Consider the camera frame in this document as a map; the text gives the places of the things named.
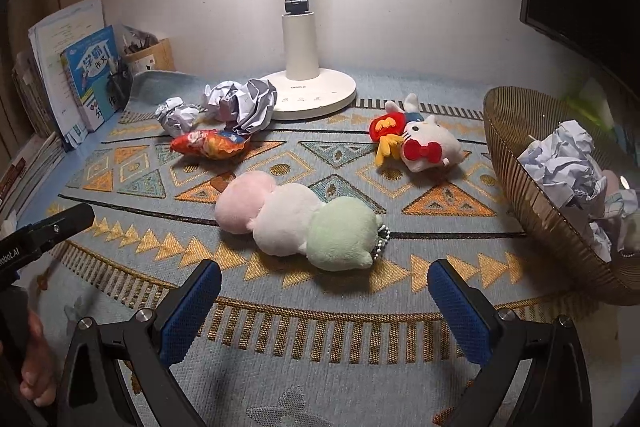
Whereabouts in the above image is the hello kitty plush toy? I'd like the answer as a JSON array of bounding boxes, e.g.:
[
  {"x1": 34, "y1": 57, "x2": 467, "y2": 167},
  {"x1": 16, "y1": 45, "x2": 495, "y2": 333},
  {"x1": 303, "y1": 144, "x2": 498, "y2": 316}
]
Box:
[{"x1": 369, "y1": 93, "x2": 465, "y2": 173}]

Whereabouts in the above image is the paper ball pile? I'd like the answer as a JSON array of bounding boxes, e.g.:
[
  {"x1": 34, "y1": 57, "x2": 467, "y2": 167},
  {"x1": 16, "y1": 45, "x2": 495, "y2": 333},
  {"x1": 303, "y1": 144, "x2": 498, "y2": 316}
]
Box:
[{"x1": 154, "y1": 96, "x2": 202, "y2": 138}]

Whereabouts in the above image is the white desk lamp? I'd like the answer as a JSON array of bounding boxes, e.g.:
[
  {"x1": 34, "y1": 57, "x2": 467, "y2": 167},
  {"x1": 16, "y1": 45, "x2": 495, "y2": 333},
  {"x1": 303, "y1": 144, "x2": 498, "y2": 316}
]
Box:
[{"x1": 265, "y1": 0, "x2": 357, "y2": 121}]

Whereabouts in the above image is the blue study book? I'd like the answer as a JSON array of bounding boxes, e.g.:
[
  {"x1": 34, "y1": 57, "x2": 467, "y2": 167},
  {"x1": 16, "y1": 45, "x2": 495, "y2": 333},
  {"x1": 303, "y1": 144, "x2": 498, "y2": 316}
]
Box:
[{"x1": 61, "y1": 26, "x2": 119, "y2": 132}]

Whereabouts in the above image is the wooden pen cup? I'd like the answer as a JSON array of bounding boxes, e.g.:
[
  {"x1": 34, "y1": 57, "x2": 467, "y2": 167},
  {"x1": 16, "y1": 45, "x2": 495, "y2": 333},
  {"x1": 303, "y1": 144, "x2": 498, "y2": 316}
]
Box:
[{"x1": 114, "y1": 24, "x2": 175, "y2": 76}]

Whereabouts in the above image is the white paper stack upright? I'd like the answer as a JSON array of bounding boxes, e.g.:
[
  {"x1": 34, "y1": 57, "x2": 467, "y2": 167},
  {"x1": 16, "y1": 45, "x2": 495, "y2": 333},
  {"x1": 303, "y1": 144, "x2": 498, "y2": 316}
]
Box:
[{"x1": 28, "y1": 0, "x2": 104, "y2": 150}]

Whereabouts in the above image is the flat stack of books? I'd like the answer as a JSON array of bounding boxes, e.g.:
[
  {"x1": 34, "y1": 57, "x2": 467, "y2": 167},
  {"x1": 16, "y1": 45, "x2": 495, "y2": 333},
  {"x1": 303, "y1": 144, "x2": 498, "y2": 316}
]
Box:
[{"x1": 1, "y1": 133, "x2": 65, "y2": 222}]

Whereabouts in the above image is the orange snack packet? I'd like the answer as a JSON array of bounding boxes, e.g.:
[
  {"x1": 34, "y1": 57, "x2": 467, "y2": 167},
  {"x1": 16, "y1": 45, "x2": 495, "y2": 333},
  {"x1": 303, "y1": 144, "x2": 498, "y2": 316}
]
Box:
[{"x1": 169, "y1": 129, "x2": 250, "y2": 160}]

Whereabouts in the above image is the upright books far left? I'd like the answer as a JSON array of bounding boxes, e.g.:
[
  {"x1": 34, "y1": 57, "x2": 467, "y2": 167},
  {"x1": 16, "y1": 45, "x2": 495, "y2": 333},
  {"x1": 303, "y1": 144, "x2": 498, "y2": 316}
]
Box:
[{"x1": 12, "y1": 50, "x2": 56, "y2": 139}]

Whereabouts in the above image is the large lined paper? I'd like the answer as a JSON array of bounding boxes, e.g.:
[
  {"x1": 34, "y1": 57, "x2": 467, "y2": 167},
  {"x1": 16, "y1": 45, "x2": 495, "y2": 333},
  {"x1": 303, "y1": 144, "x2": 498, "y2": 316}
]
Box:
[{"x1": 518, "y1": 120, "x2": 608, "y2": 208}]

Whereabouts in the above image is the green tissue box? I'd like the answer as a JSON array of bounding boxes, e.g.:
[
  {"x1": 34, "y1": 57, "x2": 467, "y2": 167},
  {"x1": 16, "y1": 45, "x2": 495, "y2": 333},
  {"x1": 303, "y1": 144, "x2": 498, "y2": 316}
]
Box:
[{"x1": 564, "y1": 77, "x2": 624, "y2": 131}]

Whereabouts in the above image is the patterned blue table mat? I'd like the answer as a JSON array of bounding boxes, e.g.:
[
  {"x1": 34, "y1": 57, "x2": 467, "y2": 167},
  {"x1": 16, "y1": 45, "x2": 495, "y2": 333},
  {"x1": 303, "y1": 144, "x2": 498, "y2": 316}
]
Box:
[{"x1": 23, "y1": 72, "x2": 598, "y2": 426}]

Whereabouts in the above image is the person's left hand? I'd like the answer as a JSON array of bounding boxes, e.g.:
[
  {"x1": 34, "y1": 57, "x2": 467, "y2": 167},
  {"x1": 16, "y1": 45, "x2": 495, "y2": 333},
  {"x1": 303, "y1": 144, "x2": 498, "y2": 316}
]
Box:
[{"x1": 20, "y1": 309, "x2": 56, "y2": 407}]

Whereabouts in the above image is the three-ball pastel plush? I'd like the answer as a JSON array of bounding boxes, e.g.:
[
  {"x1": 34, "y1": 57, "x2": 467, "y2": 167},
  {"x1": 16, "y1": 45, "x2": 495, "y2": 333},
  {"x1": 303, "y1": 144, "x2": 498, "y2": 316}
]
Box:
[{"x1": 213, "y1": 170, "x2": 390, "y2": 272}]

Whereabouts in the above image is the plaid fabric bow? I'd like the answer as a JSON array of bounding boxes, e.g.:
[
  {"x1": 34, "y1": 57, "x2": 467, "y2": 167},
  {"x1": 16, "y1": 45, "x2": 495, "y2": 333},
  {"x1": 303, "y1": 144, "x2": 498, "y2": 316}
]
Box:
[{"x1": 596, "y1": 185, "x2": 640, "y2": 253}]

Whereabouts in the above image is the paper ball back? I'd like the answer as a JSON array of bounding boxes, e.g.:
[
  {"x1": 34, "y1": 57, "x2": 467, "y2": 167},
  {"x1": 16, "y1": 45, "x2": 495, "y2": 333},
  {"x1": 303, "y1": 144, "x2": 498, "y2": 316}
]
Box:
[{"x1": 201, "y1": 78, "x2": 278, "y2": 138}]

